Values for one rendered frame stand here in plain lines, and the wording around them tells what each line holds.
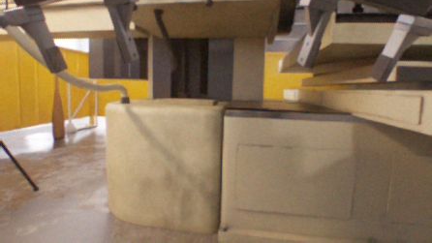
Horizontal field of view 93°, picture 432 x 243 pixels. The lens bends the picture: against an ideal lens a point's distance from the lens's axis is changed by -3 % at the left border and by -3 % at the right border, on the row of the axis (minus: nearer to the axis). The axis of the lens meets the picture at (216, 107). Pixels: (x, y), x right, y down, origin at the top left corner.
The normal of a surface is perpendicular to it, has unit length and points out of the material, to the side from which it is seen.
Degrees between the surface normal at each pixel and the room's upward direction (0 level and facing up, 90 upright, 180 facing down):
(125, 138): 90
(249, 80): 90
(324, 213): 90
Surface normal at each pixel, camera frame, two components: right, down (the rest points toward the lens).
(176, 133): -0.15, 0.08
